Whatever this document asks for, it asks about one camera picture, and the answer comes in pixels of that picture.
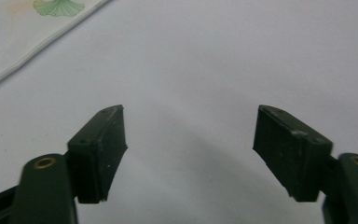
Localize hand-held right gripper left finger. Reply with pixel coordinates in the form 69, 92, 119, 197
66, 105, 129, 205

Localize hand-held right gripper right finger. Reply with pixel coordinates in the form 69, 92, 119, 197
253, 105, 335, 203

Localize white leaf-print mesh bag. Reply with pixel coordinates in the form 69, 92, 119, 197
0, 0, 112, 96

